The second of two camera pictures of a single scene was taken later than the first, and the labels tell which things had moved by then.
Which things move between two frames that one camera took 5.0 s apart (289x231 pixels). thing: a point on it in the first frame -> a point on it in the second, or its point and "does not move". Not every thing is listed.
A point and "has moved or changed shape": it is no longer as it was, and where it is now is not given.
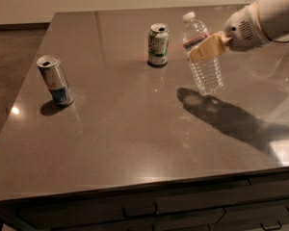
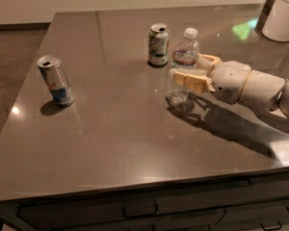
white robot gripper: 244,29 -> 229,80
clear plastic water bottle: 206,72 has moved or changed shape
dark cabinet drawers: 261,202 does not move
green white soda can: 158,44 does not move
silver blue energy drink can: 50,68 does not move
